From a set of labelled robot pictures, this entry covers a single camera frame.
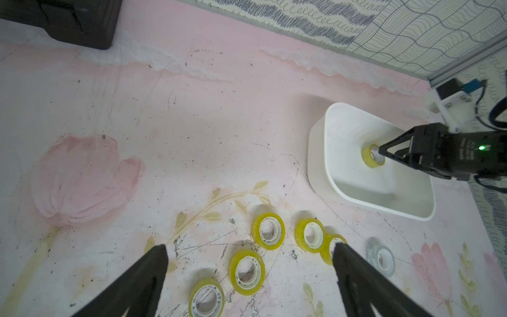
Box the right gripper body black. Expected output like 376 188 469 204
411 123 506 181

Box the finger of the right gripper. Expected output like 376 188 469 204
378 128 414 159
396 156 440 178

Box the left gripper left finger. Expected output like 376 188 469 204
75 244 168 316

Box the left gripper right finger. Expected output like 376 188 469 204
333 243 430 316

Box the clear tape roll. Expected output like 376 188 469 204
366 244 396 278

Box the yellow tape roll six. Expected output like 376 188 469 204
360 144 386 169

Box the yellow tape roll five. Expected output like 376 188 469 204
320 234 348 265

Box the yellow tape roll one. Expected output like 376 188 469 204
188 278 225 317

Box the yellow tape roll four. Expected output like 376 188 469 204
294 218 326 254

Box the yellow tape roll three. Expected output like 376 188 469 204
251 212 285 250

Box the yellow tape roll two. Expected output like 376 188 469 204
228 250 265 296

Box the white storage box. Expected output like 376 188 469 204
307 102 436 221

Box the black tool case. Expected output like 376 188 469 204
1 0 122 50

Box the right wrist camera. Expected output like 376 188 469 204
425 78 485 133

